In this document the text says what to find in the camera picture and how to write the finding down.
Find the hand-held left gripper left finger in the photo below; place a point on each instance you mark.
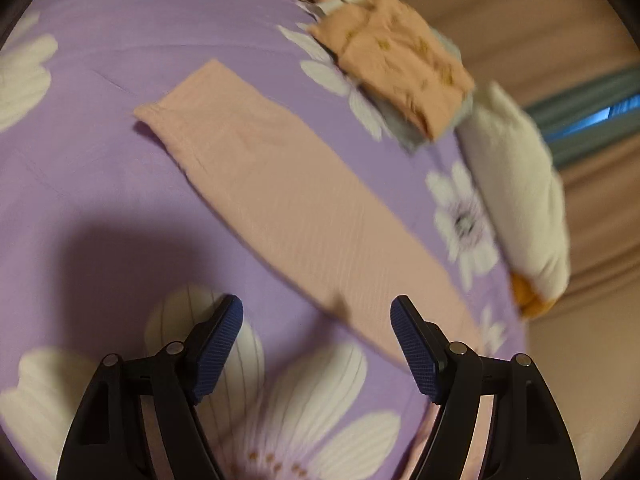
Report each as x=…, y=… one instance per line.
x=220, y=341

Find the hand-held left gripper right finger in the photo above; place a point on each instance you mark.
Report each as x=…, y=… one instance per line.
x=415, y=346

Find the pink striped garment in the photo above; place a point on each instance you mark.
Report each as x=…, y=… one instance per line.
x=280, y=180

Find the white and orange plush toy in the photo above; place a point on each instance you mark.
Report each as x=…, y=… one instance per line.
x=520, y=185

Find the purple floral bedsheet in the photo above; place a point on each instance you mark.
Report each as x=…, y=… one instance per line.
x=100, y=170

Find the grey folded garment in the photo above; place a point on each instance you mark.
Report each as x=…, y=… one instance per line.
x=407, y=136

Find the orange printed folded garment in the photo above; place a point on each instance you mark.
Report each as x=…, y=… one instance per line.
x=395, y=65

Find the beige curtain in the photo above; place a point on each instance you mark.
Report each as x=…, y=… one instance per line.
x=525, y=25

